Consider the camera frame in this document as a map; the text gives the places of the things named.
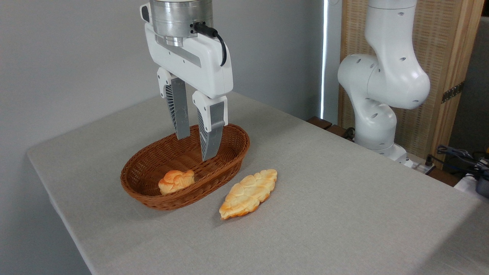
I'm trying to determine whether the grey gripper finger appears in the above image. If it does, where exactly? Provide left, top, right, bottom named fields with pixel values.
left=157, top=67, right=191, bottom=140
left=192, top=90, right=229, bottom=162

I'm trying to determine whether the black cable bundle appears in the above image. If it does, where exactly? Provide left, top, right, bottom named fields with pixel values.
left=425, top=144, right=489, bottom=180

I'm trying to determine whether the bright vertical window strip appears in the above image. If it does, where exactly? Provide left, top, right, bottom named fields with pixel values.
left=320, top=0, right=329, bottom=120

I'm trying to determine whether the small golden bread roll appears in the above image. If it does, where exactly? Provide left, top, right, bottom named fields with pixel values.
left=158, top=170, right=195, bottom=196

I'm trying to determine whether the grey tablecloth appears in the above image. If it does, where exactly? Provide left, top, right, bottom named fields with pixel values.
left=27, top=91, right=489, bottom=275

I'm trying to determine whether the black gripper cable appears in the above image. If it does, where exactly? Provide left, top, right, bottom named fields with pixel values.
left=193, top=22, right=228, bottom=66

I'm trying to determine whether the brown wicker oval basket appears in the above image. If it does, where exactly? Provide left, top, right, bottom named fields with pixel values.
left=120, top=123, right=251, bottom=211

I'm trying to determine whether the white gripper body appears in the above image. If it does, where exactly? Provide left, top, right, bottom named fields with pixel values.
left=144, top=22, right=234, bottom=99

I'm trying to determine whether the long flat golden bread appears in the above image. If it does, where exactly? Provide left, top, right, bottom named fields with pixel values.
left=219, top=169, right=278, bottom=221

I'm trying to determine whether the dark wooden furniture edge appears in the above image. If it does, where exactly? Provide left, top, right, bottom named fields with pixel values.
left=306, top=116, right=356, bottom=142

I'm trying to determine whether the metal screen hinge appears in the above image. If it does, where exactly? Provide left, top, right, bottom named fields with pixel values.
left=441, top=81, right=465, bottom=104

